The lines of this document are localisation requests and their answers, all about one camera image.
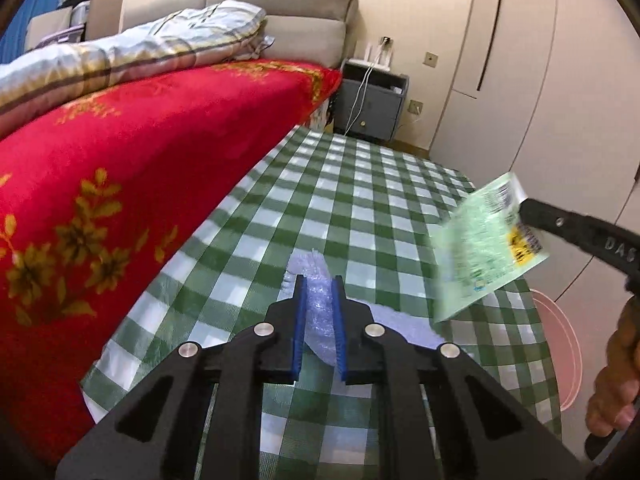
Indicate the beige padded headboard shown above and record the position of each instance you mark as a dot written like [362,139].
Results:
[300,25]

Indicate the white wardrobe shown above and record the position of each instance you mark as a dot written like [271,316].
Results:
[560,110]

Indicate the plaid quilt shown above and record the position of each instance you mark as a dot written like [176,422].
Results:
[125,55]

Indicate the person's right hand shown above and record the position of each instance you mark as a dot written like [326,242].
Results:
[615,385]

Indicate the clear bubble wrap sheet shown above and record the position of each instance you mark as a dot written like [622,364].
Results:
[318,310]

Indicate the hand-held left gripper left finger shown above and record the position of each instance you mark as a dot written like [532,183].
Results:
[299,320]

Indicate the grey nightstand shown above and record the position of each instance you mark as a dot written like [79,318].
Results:
[375,110]

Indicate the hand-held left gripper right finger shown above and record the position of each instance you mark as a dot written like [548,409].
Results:
[340,325]

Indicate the floral bed sheet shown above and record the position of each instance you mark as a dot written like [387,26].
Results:
[321,117]

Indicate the red floral blanket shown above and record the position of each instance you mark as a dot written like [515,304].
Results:
[150,160]

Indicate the blue curtain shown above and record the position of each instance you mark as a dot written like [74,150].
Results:
[30,10]

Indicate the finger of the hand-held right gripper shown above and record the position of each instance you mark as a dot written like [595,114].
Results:
[555,222]

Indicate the shelf with storage boxes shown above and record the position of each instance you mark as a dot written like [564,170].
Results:
[70,5]

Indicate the green checkered tablecloth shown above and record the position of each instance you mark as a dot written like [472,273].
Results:
[360,200]

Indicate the green printed packet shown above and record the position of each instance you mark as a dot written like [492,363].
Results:
[480,250]

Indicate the white router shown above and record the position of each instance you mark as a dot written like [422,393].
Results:
[372,64]

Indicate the brown wall switch plate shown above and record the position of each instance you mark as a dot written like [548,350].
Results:
[430,59]

